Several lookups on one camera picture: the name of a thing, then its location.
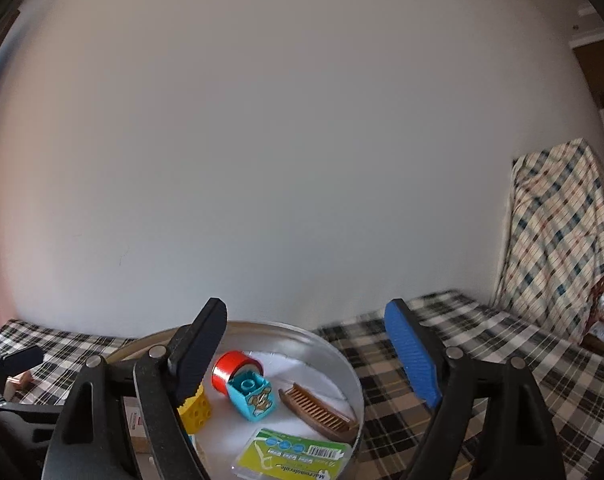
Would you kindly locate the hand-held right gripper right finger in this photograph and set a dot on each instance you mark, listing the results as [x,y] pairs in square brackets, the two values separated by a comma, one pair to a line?
[411,355]

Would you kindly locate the white packet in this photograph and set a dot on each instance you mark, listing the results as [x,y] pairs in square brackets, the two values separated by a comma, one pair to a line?
[134,417]

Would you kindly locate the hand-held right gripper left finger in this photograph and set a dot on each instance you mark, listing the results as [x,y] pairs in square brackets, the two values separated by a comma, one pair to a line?
[197,360]

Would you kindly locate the small beige object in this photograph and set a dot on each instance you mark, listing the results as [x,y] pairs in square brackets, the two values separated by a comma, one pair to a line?
[19,384]

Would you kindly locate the beige plaid draped blanket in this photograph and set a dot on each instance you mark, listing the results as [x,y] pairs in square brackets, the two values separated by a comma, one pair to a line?
[556,235]

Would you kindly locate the wooden wardrobe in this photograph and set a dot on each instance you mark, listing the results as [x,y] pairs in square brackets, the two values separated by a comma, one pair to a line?
[601,75]

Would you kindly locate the teal toy block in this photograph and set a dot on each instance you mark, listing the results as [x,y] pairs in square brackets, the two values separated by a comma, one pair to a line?
[252,397]

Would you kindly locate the brown wooden comb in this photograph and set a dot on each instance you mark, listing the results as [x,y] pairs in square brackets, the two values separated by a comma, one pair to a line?
[317,410]

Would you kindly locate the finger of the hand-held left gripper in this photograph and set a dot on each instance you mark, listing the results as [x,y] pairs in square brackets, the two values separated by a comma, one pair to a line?
[27,357]

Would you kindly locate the black white plaid cloth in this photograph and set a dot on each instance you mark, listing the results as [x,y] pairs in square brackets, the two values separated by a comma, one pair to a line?
[481,332]

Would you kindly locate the round metal tray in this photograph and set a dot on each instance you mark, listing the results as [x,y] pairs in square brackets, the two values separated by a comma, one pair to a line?
[302,360]

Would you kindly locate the red tape roll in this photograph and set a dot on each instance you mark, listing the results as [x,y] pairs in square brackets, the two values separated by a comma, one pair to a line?
[226,367]

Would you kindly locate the yellow toy block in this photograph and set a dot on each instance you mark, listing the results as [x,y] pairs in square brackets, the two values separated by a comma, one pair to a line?
[197,412]

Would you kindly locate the green label packet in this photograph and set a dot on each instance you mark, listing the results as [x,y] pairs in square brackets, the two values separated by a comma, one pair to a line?
[292,455]

